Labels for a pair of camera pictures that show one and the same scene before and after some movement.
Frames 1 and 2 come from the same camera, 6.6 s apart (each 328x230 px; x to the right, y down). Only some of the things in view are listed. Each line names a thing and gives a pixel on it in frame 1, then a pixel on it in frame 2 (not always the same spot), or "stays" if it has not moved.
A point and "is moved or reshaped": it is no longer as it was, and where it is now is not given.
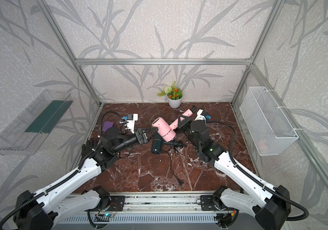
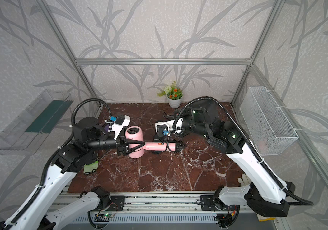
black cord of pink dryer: x=171 y=172 to x=179 y=146
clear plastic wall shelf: x=26 y=134 stays
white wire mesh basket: x=272 y=132 stays
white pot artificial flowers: x=174 y=95 stays
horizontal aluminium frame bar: x=163 y=62 stays
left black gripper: x=139 y=131 to x=121 y=145
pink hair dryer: x=166 y=130 is moved or reshaped
